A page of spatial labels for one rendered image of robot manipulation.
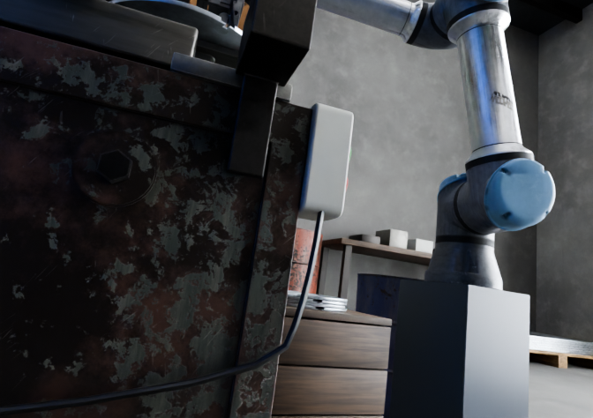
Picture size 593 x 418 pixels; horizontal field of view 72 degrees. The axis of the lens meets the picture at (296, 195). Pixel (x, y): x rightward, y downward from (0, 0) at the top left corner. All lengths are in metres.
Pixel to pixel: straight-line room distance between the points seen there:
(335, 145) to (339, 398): 0.76
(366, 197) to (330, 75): 1.46
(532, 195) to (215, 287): 0.56
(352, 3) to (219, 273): 0.74
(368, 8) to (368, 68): 4.10
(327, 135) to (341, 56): 4.54
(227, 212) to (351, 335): 0.71
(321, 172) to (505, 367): 0.57
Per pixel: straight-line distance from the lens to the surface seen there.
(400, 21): 1.03
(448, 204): 0.90
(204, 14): 0.67
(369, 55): 5.20
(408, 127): 5.09
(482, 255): 0.89
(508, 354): 0.90
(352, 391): 1.14
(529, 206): 0.79
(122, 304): 0.45
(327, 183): 0.47
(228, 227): 0.45
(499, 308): 0.88
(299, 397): 1.07
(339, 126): 0.50
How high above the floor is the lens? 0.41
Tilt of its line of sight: 12 degrees up
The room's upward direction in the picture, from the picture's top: 8 degrees clockwise
